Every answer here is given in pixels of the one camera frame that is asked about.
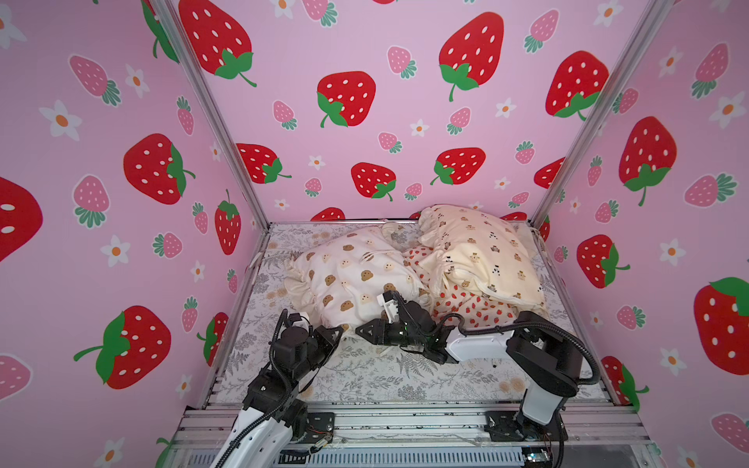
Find aluminium frame post left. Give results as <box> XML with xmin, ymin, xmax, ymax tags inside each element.
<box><xmin>154</xmin><ymin>0</ymin><xmax>269</xmax><ymax>234</ymax></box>

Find aluminium frame post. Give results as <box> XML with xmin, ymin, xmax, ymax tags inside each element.
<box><xmin>530</xmin><ymin>0</ymin><xmax>673</xmax><ymax>230</ymax></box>
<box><xmin>154</xmin><ymin>0</ymin><xmax>269</xmax><ymax>234</ymax></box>

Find cream cookie-print pillow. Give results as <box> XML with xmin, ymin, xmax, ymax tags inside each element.
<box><xmin>285</xmin><ymin>227</ymin><xmax>434</xmax><ymax>328</ymax></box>

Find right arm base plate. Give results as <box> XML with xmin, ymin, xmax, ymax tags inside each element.
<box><xmin>484</xmin><ymin>411</ymin><xmax>569</xmax><ymax>443</ymax></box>

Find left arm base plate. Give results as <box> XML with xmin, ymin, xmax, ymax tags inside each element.
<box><xmin>292</xmin><ymin>411</ymin><xmax>335</xmax><ymax>446</ymax></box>

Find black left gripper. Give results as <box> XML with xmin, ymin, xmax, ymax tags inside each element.
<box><xmin>289</xmin><ymin>324</ymin><xmax>343</xmax><ymax>386</ymax></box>

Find aluminium frame post right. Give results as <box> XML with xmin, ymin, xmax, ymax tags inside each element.
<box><xmin>530</xmin><ymin>0</ymin><xmax>673</xmax><ymax>230</ymax></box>

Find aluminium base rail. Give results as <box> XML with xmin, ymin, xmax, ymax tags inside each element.
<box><xmin>166</xmin><ymin>402</ymin><xmax>651</xmax><ymax>468</ymax></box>

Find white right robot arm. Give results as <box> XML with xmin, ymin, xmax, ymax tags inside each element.
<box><xmin>356</xmin><ymin>292</ymin><xmax>601</xmax><ymax>431</ymax></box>

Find white strawberry-print pillowcase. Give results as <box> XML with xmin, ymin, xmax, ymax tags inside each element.
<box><xmin>402</xmin><ymin>245</ymin><xmax>520</xmax><ymax>330</ymax></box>

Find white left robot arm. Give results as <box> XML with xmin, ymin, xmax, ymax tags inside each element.
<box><xmin>213</xmin><ymin>310</ymin><xmax>347</xmax><ymax>467</ymax></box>

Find cream bear-print pillow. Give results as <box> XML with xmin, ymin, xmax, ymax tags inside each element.
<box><xmin>413</xmin><ymin>205</ymin><xmax>546</xmax><ymax>314</ymax></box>

